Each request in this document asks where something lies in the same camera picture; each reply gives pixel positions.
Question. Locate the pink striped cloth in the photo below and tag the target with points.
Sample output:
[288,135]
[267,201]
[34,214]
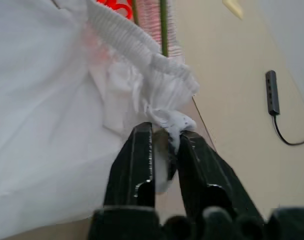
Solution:
[164,30]

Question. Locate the pale yellow block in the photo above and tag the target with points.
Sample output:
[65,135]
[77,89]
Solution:
[233,8]

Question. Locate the white shorts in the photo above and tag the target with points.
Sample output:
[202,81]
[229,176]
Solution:
[42,100]

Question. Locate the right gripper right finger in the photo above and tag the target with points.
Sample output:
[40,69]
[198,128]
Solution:
[204,175]

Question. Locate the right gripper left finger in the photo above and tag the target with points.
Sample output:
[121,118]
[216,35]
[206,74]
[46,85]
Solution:
[132,170]

